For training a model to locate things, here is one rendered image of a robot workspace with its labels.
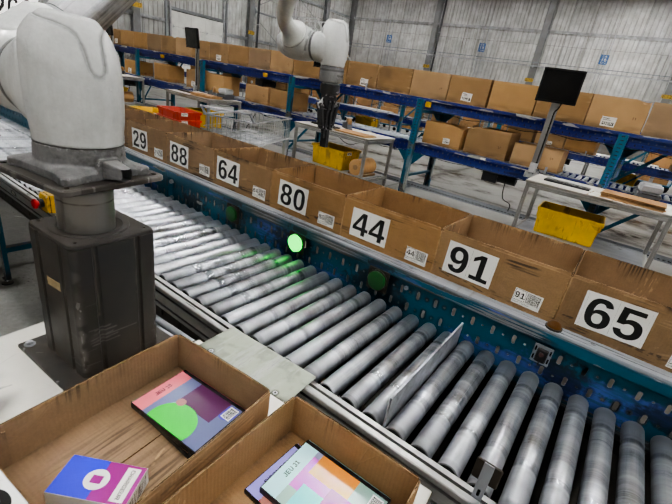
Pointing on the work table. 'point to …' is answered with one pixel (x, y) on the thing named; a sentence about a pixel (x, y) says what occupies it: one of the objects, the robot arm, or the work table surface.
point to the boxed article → (97, 482)
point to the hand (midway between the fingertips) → (324, 137)
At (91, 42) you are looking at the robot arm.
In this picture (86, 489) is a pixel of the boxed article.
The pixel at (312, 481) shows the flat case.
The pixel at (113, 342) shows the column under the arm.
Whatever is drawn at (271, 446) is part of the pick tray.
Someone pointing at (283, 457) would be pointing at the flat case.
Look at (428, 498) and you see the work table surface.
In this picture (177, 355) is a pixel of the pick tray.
